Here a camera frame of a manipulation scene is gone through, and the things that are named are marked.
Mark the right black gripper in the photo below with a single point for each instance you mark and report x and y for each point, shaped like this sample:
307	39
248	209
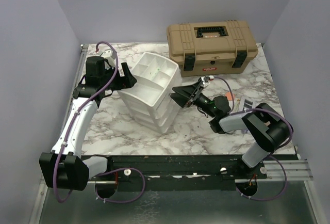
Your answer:
188	91

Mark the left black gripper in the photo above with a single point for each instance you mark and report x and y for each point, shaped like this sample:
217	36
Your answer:
127	81

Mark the white plastic drawer organizer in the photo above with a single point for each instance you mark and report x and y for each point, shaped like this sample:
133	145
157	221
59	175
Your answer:
148	101

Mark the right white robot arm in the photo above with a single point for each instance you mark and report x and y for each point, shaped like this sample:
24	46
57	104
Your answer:
270	130

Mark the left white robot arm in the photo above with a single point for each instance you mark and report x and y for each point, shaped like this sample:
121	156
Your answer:
63	167

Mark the orange round makeup sponge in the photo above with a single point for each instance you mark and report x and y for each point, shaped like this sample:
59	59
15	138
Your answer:
230	97

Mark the tan plastic toolbox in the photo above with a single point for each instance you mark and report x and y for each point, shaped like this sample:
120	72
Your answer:
211	48

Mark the eyeshadow palette package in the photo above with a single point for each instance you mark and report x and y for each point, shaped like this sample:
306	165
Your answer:
246	103

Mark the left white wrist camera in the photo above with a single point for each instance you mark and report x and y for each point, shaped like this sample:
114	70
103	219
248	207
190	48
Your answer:
108	55

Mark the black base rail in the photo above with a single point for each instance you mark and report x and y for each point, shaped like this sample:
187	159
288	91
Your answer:
177	172

